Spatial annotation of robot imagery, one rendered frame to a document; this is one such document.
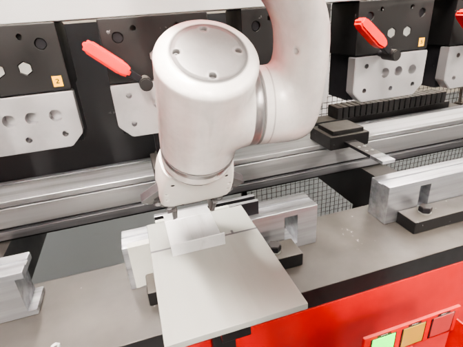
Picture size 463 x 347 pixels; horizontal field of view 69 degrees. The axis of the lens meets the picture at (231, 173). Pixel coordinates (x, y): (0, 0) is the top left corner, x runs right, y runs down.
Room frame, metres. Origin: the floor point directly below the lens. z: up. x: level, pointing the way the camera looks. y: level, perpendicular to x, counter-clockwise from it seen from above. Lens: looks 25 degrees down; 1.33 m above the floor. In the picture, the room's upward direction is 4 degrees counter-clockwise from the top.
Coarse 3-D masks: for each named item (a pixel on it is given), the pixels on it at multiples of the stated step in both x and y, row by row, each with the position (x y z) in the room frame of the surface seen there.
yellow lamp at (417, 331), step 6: (420, 324) 0.41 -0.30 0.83; (408, 330) 0.40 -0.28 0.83; (414, 330) 0.40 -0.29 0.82; (420, 330) 0.41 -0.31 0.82; (402, 336) 0.40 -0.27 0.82; (408, 336) 0.40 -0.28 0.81; (414, 336) 0.40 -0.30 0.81; (420, 336) 0.41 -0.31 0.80; (402, 342) 0.40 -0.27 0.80; (408, 342) 0.40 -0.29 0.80; (414, 342) 0.40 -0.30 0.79
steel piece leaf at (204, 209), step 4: (192, 208) 0.56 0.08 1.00; (196, 208) 0.56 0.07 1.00; (200, 208) 0.56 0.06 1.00; (204, 208) 0.56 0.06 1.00; (180, 212) 0.55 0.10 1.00; (184, 212) 0.55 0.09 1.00; (188, 212) 0.55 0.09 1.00; (192, 212) 0.55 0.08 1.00; (196, 212) 0.55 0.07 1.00; (200, 212) 0.55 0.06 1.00; (204, 212) 0.54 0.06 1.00; (208, 212) 0.54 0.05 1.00; (164, 216) 0.54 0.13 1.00; (168, 216) 0.54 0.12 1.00; (180, 216) 0.54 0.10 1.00; (184, 216) 0.53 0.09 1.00; (188, 216) 0.53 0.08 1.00; (168, 220) 0.52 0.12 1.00
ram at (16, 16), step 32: (0, 0) 0.47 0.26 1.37; (32, 0) 0.47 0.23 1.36; (64, 0) 0.48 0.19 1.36; (96, 0) 0.49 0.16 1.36; (128, 0) 0.51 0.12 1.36; (160, 0) 0.52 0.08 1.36; (192, 0) 0.53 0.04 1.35; (224, 0) 0.54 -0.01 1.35; (256, 0) 0.55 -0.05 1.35; (352, 0) 0.60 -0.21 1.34
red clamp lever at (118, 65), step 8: (88, 40) 0.46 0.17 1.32; (88, 48) 0.45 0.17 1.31; (96, 48) 0.45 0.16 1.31; (104, 48) 0.47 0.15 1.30; (96, 56) 0.45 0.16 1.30; (104, 56) 0.45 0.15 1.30; (112, 56) 0.46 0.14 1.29; (104, 64) 0.46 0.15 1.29; (112, 64) 0.46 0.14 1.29; (120, 64) 0.46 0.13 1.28; (120, 72) 0.46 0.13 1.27; (128, 72) 0.46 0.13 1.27; (136, 80) 0.47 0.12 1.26; (144, 80) 0.46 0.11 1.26; (144, 88) 0.46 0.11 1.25
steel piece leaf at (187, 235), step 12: (192, 216) 0.53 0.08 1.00; (204, 216) 0.53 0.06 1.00; (168, 228) 0.50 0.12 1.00; (180, 228) 0.50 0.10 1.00; (192, 228) 0.49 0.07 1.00; (204, 228) 0.49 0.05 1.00; (216, 228) 0.49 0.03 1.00; (180, 240) 0.46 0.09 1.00; (192, 240) 0.43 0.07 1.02; (204, 240) 0.44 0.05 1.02; (216, 240) 0.44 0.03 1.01; (180, 252) 0.43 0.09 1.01
